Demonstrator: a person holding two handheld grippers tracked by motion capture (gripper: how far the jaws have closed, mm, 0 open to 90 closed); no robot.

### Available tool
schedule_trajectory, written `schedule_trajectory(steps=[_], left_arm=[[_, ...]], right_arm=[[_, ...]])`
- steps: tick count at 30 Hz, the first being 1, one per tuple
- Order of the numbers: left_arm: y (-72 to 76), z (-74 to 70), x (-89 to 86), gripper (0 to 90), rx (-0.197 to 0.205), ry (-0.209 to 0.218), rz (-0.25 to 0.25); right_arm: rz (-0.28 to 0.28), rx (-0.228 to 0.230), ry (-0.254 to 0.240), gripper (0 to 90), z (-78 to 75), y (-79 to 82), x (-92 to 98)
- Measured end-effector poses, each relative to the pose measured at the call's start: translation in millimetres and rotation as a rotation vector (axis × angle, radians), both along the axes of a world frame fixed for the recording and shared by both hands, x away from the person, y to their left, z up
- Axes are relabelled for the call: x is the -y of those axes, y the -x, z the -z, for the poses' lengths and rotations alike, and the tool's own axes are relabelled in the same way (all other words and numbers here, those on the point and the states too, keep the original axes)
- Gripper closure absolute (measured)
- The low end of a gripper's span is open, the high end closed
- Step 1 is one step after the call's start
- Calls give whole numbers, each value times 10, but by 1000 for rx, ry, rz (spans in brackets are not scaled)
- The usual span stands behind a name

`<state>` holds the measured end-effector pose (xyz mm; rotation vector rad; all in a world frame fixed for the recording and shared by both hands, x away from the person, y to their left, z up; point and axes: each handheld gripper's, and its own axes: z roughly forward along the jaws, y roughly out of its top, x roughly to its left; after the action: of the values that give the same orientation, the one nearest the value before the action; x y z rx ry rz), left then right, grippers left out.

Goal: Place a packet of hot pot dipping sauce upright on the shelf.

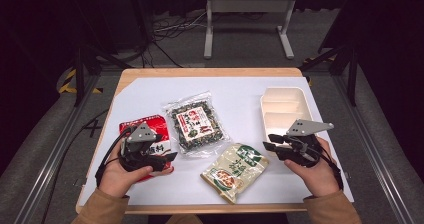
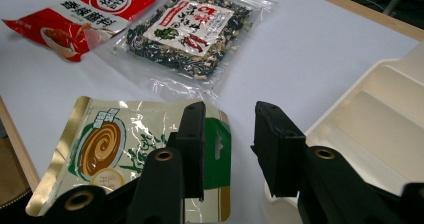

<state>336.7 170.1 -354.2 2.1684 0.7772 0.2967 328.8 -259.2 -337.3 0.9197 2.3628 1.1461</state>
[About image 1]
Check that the black metal stand leg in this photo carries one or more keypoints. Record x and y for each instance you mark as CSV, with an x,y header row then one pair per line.
x,y
79,74
351,74

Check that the person's left hand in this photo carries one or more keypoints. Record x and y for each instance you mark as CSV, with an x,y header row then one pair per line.
x,y
115,179

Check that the beige and green snack packet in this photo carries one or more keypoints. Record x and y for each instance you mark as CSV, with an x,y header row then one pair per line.
x,y
233,172

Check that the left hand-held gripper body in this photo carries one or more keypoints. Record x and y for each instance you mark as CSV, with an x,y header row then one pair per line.
x,y
141,134

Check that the white metal stand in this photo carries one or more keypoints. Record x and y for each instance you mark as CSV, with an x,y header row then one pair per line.
x,y
248,4

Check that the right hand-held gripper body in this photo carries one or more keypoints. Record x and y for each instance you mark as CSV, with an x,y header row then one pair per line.
x,y
306,127

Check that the clear packet of dark seaweed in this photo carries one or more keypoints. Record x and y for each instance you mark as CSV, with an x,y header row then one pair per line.
x,y
195,125

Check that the cream divided box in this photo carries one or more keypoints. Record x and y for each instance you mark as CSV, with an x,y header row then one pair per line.
x,y
283,109

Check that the red snack packet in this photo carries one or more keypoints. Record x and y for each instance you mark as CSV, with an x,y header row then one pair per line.
x,y
160,125

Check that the person's tan clothing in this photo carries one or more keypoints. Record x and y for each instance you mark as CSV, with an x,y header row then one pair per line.
x,y
183,219

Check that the white paper sheet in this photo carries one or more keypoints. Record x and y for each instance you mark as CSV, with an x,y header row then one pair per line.
x,y
240,94

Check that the person's right hand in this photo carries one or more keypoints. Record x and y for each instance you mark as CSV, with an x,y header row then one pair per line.
x,y
318,179

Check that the aluminium floor rail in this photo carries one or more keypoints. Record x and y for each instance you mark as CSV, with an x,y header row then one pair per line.
x,y
56,150
373,150

